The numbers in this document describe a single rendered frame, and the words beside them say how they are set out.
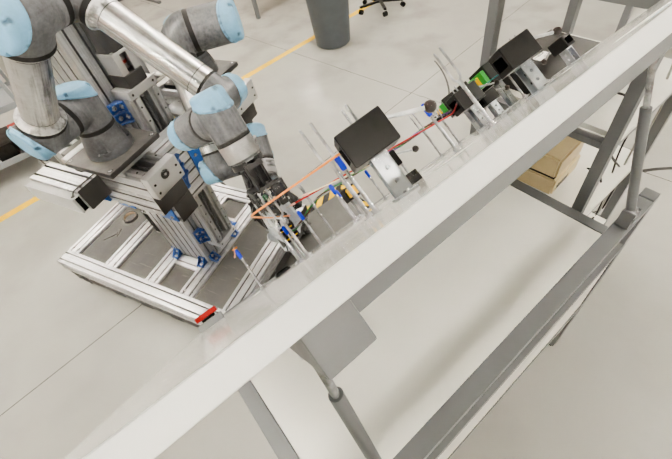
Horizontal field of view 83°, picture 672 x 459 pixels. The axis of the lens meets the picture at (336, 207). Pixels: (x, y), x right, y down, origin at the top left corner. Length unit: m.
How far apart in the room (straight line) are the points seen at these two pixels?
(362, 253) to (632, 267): 2.34
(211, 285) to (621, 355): 1.97
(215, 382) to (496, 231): 1.25
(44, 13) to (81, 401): 1.91
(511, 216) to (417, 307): 0.48
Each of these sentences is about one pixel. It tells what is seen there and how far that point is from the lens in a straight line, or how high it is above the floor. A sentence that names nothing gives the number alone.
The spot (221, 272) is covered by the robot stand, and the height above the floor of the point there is 0.21.
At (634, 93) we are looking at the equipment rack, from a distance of 1.30.
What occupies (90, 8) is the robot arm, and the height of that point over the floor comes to 1.62.
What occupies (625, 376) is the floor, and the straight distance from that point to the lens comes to 2.18.
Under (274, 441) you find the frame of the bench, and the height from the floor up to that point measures 0.80.
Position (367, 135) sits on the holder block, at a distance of 0.39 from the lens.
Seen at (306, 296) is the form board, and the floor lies 1.69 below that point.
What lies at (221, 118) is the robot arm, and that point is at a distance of 0.78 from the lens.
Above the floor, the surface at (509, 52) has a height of 1.56.
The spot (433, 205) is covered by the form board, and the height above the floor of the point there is 1.69.
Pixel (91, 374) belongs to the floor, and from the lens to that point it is 2.52.
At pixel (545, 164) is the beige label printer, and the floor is 0.80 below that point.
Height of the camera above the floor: 1.86
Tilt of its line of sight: 47 degrees down
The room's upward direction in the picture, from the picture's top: 12 degrees counter-clockwise
